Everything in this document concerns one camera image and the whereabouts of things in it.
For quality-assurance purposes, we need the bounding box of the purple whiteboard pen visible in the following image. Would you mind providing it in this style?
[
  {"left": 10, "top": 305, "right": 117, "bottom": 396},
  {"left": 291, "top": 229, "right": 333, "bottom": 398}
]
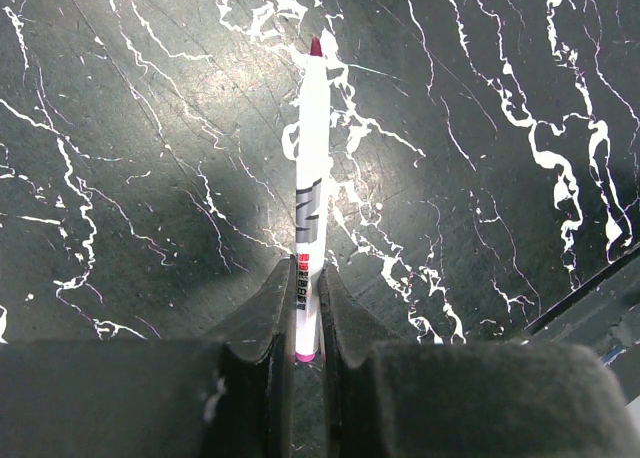
[{"left": 295, "top": 37, "right": 331, "bottom": 363}]

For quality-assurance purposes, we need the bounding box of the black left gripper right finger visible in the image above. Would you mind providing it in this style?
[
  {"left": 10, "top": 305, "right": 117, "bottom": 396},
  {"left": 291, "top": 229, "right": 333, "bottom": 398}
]
[{"left": 318, "top": 267, "right": 639, "bottom": 457}]

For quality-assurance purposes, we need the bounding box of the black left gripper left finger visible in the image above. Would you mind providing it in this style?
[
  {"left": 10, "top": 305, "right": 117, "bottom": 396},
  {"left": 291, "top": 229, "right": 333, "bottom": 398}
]
[{"left": 1, "top": 259, "right": 296, "bottom": 457}]

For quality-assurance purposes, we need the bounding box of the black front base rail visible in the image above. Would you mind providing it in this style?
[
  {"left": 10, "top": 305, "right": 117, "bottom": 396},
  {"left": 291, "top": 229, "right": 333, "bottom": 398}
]
[{"left": 512, "top": 248, "right": 639, "bottom": 356}]

